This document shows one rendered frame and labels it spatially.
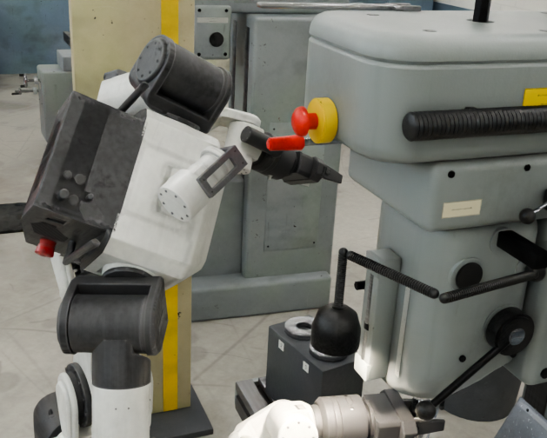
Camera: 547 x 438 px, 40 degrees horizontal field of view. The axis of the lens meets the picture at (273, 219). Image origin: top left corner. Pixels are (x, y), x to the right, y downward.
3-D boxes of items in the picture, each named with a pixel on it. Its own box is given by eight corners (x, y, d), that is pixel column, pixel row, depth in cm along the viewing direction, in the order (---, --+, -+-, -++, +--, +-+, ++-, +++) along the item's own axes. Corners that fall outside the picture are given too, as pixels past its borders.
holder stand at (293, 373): (316, 443, 167) (323, 367, 160) (263, 392, 184) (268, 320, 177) (358, 427, 174) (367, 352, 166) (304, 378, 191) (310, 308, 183)
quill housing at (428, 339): (412, 425, 113) (441, 229, 101) (350, 354, 131) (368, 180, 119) (516, 401, 120) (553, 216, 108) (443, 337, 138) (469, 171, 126)
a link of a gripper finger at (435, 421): (441, 430, 127) (407, 434, 126) (443, 414, 126) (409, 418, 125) (445, 436, 126) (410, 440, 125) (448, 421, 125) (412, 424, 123)
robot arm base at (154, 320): (68, 370, 119) (49, 335, 110) (83, 301, 127) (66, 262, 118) (162, 371, 119) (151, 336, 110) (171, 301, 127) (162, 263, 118)
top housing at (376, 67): (373, 172, 91) (387, 36, 85) (290, 117, 113) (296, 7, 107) (663, 148, 107) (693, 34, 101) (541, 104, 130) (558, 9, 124)
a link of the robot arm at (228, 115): (250, 163, 162) (190, 149, 161) (259, 124, 164) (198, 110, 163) (254, 155, 156) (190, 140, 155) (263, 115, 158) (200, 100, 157)
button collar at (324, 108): (323, 149, 98) (326, 103, 96) (303, 136, 104) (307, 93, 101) (336, 148, 99) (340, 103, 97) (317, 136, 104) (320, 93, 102)
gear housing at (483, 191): (426, 237, 98) (436, 164, 95) (343, 177, 119) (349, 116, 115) (623, 214, 110) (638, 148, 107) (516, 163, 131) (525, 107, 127)
